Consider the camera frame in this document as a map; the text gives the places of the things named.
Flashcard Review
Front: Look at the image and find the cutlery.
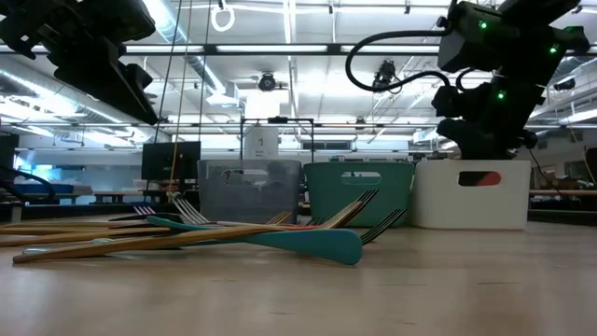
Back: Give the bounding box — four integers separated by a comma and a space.
359, 207, 408, 246

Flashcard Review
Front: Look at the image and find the grey translucent plastic bin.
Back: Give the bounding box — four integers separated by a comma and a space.
197, 159, 303, 224

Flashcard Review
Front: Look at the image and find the white sign panel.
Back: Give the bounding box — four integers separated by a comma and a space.
243, 125, 280, 160

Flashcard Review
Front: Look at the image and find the white plastic bin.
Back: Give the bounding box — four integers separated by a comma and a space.
410, 159, 532, 231

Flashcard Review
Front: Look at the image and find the black monitor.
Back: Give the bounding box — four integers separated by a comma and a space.
141, 141, 202, 182

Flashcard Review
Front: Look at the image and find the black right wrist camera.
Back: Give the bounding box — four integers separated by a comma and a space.
431, 85, 463, 119

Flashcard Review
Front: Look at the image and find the black wire rack frame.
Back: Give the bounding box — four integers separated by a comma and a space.
239, 116, 315, 163

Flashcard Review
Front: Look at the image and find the black ceiling device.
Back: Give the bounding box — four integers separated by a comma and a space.
371, 59, 398, 93

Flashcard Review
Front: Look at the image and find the yellow hanging rope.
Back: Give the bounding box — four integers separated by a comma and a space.
166, 0, 195, 200

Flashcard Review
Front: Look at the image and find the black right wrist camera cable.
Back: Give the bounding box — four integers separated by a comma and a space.
344, 29, 452, 93

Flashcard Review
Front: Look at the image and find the teal plastic bin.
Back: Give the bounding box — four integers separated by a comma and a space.
303, 161, 415, 229

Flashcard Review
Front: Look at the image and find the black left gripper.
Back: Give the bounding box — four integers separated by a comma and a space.
0, 0, 160, 126

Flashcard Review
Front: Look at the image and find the black overhead beam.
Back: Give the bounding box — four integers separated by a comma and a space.
0, 42, 597, 58

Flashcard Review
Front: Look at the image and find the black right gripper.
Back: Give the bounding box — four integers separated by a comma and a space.
436, 69, 546, 161

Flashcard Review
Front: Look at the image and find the white hanging ring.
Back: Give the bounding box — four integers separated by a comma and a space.
210, 1, 236, 34

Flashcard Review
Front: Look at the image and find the black round overhead camera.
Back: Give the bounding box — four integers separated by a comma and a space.
257, 71, 278, 92

